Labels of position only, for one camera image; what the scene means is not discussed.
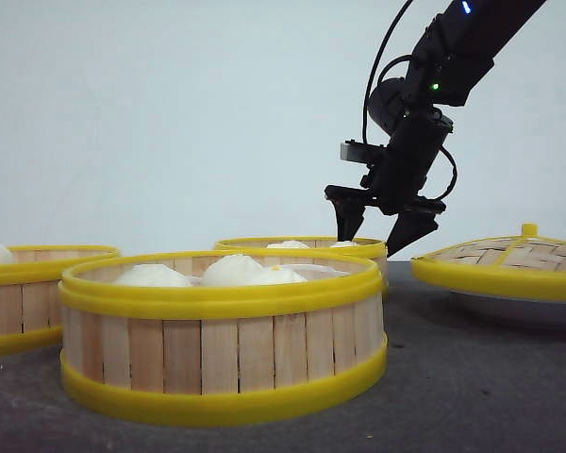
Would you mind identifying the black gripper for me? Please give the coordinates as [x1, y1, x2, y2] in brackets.
[325, 108, 453, 257]

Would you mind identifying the bamboo steamer basket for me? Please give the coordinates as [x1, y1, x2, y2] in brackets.
[58, 249, 388, 427]
[214, 236, 389, 300]
[0, 245, 120, 357]

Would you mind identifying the woven bamboo steamer lid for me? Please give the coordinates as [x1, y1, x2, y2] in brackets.
[410, 224, 566, 302]

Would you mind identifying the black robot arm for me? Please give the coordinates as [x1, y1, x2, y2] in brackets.
[325, 0, 542, 255]

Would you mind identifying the white bun back right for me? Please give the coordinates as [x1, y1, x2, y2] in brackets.
[329, 241, 360, 248]

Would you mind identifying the white bun back left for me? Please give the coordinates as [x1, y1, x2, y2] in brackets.
[266, 240, 308, 249]

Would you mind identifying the white bun yellow dot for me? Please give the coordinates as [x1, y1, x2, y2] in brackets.
[243, 266, 308, 286]

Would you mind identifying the white plate under lid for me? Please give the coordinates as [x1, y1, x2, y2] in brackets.
[450, 291, 566, 330]

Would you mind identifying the white bun front middle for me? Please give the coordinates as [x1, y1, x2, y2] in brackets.
[201, 254, 263, 287]

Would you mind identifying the white bun front left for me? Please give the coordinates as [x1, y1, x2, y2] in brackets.
[113, 263, 192, 288]

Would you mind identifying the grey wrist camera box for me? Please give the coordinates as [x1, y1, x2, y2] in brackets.
[340, 139, 386, 166]

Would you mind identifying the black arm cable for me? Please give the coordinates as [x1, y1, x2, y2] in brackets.
[360, 0, 458, 202]

